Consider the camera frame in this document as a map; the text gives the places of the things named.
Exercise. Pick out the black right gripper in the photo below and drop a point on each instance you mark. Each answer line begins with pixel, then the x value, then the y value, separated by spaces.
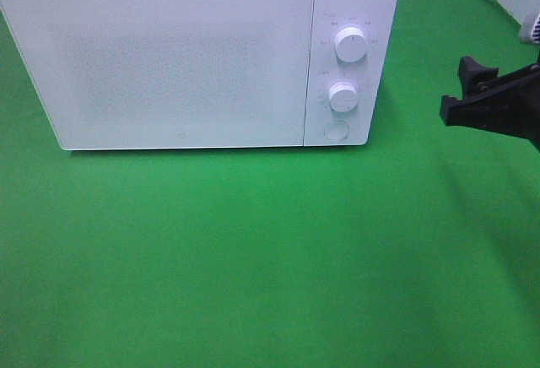
pixel 510 109

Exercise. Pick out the white round knob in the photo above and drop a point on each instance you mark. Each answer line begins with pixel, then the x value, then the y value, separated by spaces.
pixel 350 44
pixel 343 96

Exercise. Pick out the round white door button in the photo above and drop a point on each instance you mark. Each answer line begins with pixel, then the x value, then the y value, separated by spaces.
pixel 337 130

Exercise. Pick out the white microwave oven body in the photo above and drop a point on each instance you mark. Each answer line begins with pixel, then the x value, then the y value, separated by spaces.
pixel 350 1

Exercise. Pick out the green table cloth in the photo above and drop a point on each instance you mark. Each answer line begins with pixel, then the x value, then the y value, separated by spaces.
pixel 418 249

